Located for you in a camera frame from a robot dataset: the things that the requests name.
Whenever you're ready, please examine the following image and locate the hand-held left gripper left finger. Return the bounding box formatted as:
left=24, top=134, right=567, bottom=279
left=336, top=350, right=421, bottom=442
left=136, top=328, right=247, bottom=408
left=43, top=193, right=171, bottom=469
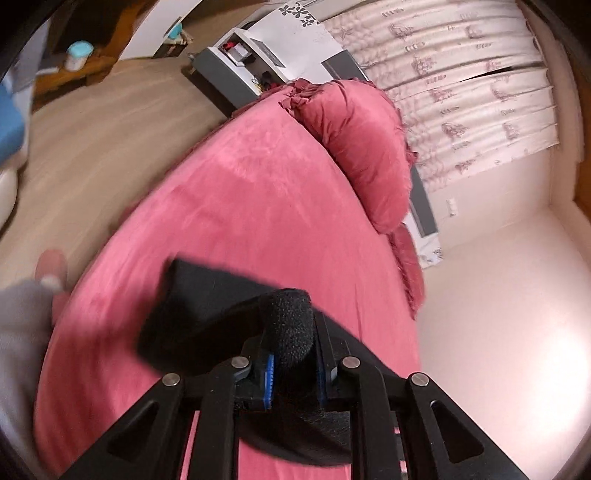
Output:
left=60, top=339, right=278, bottom=480

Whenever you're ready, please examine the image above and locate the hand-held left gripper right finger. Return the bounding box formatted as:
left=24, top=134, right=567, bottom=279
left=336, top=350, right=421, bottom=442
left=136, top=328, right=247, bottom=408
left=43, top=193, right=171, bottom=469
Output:
left=311, top=313, right=532, bottom=480

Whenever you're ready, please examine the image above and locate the black knitted sweater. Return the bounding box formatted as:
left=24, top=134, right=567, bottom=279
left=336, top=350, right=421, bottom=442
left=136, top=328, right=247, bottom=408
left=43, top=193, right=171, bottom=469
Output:
left=136, top=257, right=361, bottom=467

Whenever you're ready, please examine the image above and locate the flat pink pillow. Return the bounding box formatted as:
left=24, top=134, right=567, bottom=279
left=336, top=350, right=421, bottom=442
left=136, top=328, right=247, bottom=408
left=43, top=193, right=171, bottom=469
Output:
left=388, top=222, right=426, bottom=320

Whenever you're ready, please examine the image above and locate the pink bed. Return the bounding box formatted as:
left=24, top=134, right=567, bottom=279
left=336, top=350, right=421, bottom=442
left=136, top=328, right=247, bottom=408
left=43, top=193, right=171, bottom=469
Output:
left=34, top=78, right=426, bottom=480

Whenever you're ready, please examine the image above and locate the large puffy pink pillow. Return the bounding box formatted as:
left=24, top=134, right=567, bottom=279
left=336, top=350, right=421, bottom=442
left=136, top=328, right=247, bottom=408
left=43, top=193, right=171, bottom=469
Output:
left=279, top=78, right=419, bottom=235

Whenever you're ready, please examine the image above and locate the pink slipper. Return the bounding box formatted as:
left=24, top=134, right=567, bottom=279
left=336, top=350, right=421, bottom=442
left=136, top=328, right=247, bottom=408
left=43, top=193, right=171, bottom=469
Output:
left=36, top=249, right=70, bottom=291

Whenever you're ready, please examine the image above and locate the white grey nightstand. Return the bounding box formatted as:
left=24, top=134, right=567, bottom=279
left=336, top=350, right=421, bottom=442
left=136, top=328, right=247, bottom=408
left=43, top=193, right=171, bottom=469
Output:
left=187, top=28, right=289, bottom=118

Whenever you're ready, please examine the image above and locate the white round object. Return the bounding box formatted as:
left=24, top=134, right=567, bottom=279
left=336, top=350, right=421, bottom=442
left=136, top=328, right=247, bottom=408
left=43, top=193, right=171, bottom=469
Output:
left=0, top=164, right=20, bottom=232

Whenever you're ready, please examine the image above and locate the printed white curtain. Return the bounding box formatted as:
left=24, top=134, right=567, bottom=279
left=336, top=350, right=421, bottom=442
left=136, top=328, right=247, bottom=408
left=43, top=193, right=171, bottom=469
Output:
left=321, top=0, right=561, bottom=197

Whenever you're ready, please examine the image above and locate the blue plastic stool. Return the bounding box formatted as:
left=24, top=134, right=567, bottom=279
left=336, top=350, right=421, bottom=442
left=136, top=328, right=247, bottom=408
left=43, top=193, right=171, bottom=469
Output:
left=0, top=80, right=27, bottom=164

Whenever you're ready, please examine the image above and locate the white jar with teal lid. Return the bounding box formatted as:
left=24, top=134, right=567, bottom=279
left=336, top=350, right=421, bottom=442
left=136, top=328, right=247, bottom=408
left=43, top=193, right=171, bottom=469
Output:
left=65, top=41, right=94, bottom=72

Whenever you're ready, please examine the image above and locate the wooden desk cabinet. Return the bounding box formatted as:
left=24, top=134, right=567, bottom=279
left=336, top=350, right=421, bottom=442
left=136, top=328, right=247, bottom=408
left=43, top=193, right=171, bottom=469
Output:
left=34, top=0, right=206, bottom=95

